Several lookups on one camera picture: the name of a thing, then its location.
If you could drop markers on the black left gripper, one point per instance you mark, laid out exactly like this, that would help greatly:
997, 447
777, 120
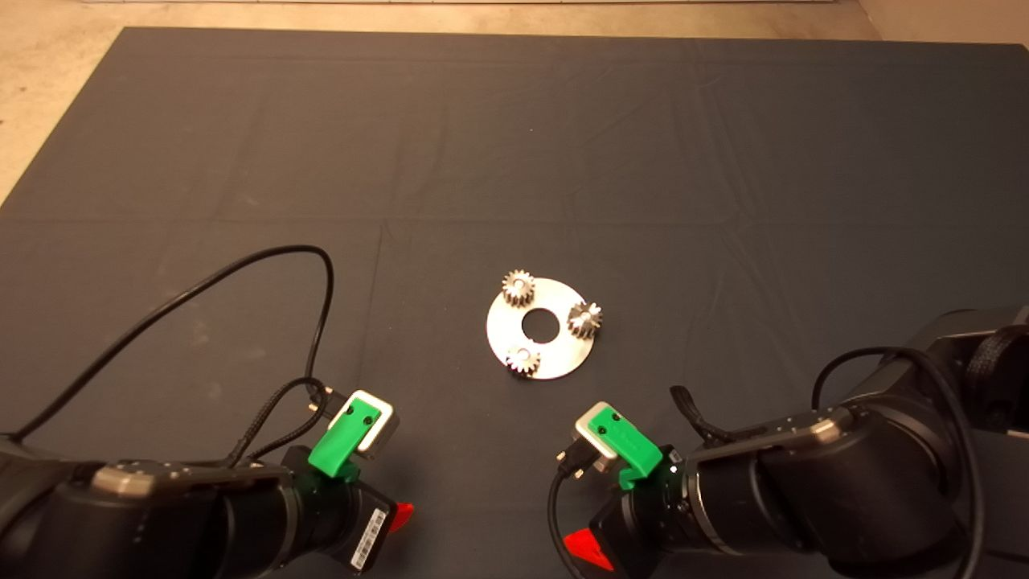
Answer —
346, 515

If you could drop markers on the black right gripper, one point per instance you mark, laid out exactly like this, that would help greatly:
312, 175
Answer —
643, 523

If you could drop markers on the small steel planetary gear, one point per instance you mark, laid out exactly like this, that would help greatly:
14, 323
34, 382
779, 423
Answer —
522, 360
584, 320
518, 288

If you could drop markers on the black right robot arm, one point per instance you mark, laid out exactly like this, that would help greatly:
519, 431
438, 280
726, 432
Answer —
844, 482

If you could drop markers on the round metal carrier plate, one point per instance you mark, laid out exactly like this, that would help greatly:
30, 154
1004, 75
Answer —
563, 358

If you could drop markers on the dark grey table cloth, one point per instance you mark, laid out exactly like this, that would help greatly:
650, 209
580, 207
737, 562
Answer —
643, 121

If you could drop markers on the small silver camera box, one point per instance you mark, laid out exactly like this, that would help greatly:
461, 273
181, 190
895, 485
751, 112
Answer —
382, 426
591, 450

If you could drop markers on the bright green camera mount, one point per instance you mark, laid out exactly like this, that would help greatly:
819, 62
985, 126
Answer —
631, 442
338, 446

